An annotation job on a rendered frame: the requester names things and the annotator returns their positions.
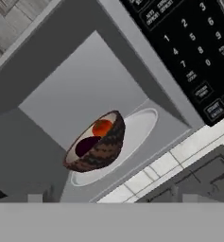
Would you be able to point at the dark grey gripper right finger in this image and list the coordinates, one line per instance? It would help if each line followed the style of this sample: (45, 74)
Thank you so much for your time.
(174, 196)

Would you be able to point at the light wood cupboard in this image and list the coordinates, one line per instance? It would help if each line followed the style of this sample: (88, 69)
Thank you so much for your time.
(9, 25)

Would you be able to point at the dark purple eggplant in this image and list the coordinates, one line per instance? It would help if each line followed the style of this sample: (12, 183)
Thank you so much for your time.
(86, 145)

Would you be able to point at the microwave start button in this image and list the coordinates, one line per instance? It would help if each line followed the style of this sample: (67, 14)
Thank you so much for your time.
(215, 110)

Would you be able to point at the grey microwave oven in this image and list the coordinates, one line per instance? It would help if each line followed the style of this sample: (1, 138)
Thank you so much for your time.
(85, 72)

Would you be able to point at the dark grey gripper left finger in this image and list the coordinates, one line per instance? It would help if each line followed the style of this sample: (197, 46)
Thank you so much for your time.
(48, 196)

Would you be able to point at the brown woven bowl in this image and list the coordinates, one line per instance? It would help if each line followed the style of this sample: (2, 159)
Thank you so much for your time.
(107, 151)

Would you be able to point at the red tomato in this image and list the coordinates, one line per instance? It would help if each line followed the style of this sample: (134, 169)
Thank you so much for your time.
(102, 127)

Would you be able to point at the white microwave turntable plate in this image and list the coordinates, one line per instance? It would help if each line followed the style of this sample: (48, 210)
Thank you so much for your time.
(138, 129)

